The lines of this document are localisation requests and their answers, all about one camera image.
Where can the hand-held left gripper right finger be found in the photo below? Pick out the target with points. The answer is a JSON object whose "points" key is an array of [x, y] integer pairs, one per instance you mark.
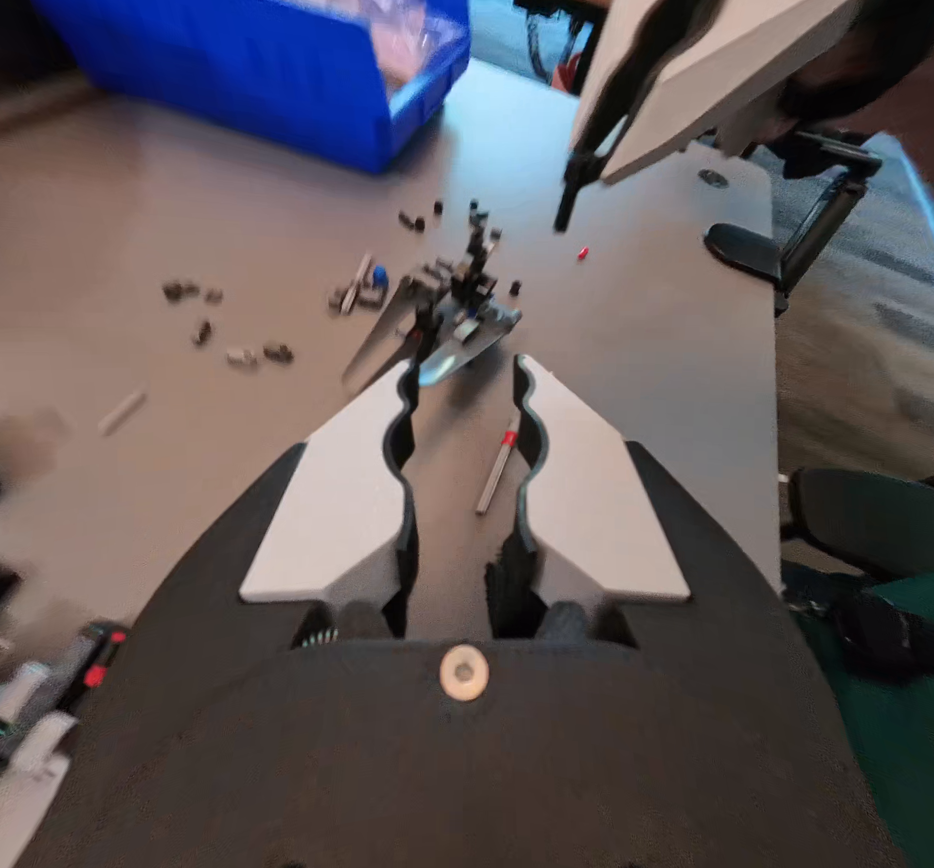
{"points": [[598, 518]]}

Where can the grey lego axle blue assembly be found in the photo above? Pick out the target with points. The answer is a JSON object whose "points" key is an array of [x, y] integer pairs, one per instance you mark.
{"points": [[361, 284]]}

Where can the small grey lego block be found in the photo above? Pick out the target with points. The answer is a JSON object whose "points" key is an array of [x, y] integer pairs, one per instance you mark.
{"points": [[202, 332]]}

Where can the light grey lego connector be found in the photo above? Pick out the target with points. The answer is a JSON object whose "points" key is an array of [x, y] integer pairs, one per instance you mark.
{"points": [[242, 356]]}

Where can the flame print lego assembly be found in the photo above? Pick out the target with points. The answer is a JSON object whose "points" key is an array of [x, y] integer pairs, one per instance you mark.
{"points": [[51, 693]]}

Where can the short grey lego axle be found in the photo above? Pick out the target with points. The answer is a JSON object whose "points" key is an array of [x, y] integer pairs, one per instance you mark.
{"points": [[122, 413]]}

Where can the grey lego wing assembly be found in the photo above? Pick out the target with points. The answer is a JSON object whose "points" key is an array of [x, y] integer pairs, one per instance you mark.
{"points": [[452, 313]]}

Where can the grey lego axle red bush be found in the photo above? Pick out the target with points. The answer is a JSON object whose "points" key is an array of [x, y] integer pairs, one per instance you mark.
{"points": [[500, 459]]}

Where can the dark grey lego double connector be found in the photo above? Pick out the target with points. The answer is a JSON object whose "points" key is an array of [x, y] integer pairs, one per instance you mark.
{"points": [[179, 291]]}

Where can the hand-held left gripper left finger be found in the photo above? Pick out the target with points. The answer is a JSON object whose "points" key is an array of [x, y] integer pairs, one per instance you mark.
{"points": [[335, 518]]}

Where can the black desk elbow armrest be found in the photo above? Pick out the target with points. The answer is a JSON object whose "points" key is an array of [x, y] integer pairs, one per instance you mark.
{"points": [[741, 251]]}

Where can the blue plastic bin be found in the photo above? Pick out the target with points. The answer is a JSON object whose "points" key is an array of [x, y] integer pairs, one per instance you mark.
{"points": [[219, 58]]}

